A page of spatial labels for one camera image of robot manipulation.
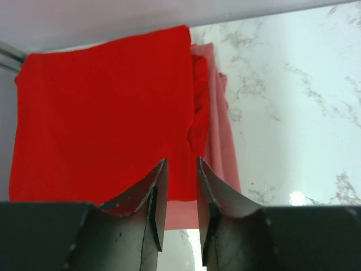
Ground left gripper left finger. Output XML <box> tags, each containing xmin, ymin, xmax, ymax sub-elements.
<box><xmin>100</xmin><ymin>159</ymin><xmax>169</xmax><ymax>252</ymax></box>

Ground left aluminium frame post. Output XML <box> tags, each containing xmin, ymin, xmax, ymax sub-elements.
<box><xmin>0</xmin><ymin>41</ymin><xmax>28</xmax><ymax>75</ymax></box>

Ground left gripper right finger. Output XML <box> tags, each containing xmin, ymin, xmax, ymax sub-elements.
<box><xmin>196</xmin><ymin>157</ymin><xmax>262</xmax><ymax>266</ymax></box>

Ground red t shirt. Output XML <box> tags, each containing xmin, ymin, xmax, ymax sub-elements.
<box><xmin>9</xmin><ymin>25</ymin><xmax>209</xmax><ymax>205</ymax></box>

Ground folded pink t shirt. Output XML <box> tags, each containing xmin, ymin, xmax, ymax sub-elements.
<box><xmin>165</xmin><ymin>43</ymin><xmax>241</xmax><ymax>230</ymax></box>

